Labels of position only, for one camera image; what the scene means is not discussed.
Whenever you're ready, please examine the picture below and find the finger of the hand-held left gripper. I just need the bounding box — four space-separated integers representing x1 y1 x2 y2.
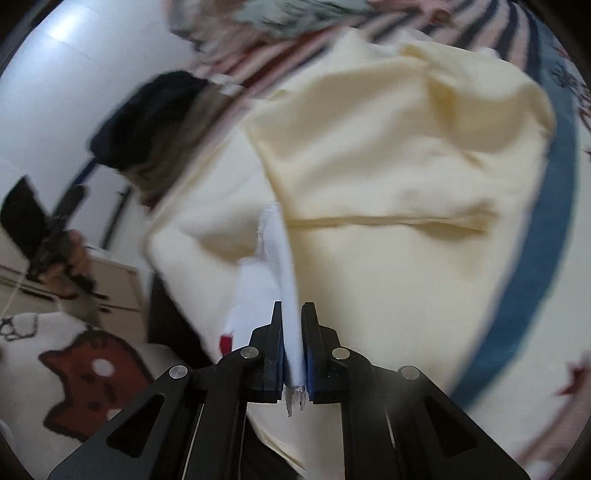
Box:
48 184 89 232

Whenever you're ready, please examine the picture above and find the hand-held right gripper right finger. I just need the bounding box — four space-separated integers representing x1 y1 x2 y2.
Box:
301 302 532 480

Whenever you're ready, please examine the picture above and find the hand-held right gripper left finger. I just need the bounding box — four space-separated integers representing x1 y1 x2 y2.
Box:
48 301 284 480

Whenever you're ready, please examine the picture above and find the cream sweatshirt with white hem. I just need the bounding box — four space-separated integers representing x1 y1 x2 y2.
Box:
143 30 557 478

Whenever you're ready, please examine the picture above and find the person's left hand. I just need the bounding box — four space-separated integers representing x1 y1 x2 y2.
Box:
38 230 96 302

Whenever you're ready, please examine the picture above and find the white drawer cabinet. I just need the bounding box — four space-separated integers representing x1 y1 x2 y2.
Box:
0 242 141 326

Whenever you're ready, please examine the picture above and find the black cloth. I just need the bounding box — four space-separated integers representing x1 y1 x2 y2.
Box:
89 71 209 172

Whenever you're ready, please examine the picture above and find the olive brown cloth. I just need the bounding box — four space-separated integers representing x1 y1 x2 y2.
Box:
122 87 252 210

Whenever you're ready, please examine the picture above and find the white cat print cloth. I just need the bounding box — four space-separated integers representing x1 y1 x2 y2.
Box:
0 311 195 467

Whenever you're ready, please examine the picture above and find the striped printed blanket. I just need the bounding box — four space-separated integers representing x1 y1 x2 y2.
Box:
168 0 591 480

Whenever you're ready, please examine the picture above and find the grey cloth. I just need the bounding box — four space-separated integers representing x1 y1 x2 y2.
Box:
233 0 377 34

